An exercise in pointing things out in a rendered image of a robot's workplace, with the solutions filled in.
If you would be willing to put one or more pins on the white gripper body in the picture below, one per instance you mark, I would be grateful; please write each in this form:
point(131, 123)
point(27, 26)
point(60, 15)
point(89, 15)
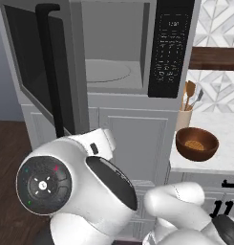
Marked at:
point(109, 140)

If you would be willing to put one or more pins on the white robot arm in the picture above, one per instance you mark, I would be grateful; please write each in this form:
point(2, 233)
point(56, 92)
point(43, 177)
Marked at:
point(86, 197)

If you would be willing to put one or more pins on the grey cabinet door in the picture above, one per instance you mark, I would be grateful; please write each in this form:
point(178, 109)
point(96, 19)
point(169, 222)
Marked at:
point(137, 143)

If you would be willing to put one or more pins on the grey microwave turntable plate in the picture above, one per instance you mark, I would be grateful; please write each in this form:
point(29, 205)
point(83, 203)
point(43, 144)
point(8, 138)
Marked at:
point(105, 71)

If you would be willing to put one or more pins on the golden waffle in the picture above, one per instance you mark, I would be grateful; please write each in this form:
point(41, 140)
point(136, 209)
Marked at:
point(194, 145)

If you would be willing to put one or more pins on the grey microwave oven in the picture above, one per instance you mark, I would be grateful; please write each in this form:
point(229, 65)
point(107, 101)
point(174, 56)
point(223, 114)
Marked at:
point(134, 48)

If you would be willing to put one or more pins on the brown wooden bowl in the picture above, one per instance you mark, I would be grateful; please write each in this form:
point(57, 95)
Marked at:
point(209, 145)

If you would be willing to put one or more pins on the grey microwave door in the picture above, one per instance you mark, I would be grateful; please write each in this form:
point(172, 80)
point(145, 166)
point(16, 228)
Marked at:
point(23, 57)

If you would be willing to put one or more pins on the grey tall cabinet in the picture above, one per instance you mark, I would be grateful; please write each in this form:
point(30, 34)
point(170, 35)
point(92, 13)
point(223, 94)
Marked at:
point(137, 140)

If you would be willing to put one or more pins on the beige utensil pot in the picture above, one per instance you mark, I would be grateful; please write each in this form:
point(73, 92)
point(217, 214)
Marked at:
point(183, 119)

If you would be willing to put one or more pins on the wooden spoon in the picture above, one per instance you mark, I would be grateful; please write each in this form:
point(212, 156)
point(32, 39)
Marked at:
point(189, 89)

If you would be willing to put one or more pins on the grey spatula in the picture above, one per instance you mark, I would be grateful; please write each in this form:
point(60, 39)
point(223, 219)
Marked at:
point(197, 98)

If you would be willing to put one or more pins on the grey counter cabinet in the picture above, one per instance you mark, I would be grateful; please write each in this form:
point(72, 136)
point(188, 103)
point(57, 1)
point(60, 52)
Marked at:
point(198, 182)

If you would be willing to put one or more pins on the dark wooden wall shelf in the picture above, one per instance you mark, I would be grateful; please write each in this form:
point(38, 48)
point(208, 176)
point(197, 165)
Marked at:
point(214, 58)

